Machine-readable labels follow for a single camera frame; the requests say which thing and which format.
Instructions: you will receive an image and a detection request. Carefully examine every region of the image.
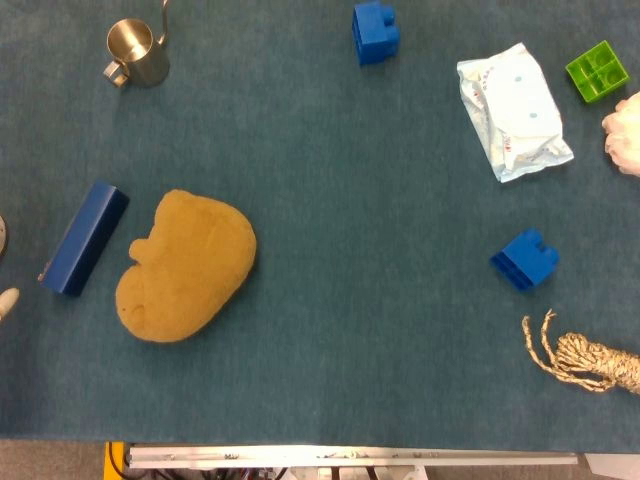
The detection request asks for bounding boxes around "yellow-brown plush toy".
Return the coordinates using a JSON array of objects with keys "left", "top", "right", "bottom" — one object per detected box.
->
[{"left": 115, "top": 188, "right": 258, "bottom": 344}]

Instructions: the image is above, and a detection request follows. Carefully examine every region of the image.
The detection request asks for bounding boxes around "beige braided rope bundle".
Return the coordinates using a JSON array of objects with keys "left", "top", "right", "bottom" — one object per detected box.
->
[{"left": 521, "top": 308, "right": 640, "bottom": 396}]

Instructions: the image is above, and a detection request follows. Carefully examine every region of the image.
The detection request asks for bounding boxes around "green building block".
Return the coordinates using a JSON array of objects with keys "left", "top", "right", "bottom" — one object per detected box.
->
[{"left": 565, "top": 39, "right": 631, "bottom": 104}]

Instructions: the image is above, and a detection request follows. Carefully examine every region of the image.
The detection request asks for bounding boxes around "blue felt table cover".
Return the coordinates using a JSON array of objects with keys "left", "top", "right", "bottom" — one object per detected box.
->
[{"left": 0, "top": 0, "right": 640, "bottom": 455}]

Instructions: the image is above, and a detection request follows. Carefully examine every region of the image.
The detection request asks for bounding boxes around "aluminium profile rail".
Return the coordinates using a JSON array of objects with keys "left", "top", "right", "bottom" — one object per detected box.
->
[{"left": 124, "top": 444, "right": 581, "bottom": 470}]

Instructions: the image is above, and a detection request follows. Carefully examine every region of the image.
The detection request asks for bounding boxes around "dark blue rectangular box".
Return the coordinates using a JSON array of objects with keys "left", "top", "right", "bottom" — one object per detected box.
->
[{"left": 37, "top": 180, "right": 131, "bottom": 298}]

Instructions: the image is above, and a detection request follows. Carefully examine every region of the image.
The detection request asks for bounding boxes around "steel gooseneck pouring cup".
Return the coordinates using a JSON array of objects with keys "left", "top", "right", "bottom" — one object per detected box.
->
[{"left": 103, "top": 0, "right": 172, "bottom": 89}]

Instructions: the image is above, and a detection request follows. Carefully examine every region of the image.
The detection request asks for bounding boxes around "black cable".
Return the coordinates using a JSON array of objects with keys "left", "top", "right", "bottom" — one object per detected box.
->
[{"left": 108, "top": 444, "right": 132, "bottom": 475}]

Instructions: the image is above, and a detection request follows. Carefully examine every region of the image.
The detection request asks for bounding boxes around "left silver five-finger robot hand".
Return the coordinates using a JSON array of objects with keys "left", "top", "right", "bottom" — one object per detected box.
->
[{"left": 0, "top": 287, "right": 21, "bottom": 324}]

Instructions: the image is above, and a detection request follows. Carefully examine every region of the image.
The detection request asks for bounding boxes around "blue block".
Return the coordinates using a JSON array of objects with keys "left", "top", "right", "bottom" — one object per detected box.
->
[
  {"left": 351, "top": 1, "right": 402, "bottom": 67},
  {"left": 489, "top": 228, "right": 560, "bottom": 293}
]

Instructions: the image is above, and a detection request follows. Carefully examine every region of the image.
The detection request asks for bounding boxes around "white wet wipes pack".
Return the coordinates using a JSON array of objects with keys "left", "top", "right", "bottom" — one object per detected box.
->
[{"left": 456, "top": 42, "right": 575, "bottom": 184}]

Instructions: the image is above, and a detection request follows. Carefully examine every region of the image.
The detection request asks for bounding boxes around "blue block top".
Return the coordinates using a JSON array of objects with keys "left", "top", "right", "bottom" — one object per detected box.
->
[{"left": 351, "top": 1, "right": 402, "bottom": 67}]

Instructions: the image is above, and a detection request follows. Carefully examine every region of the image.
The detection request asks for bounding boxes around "yellow frame post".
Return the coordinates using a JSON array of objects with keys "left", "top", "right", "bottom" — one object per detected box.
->
[{"left": 104, "top": 441, "right": 126, "bottom": 480}]

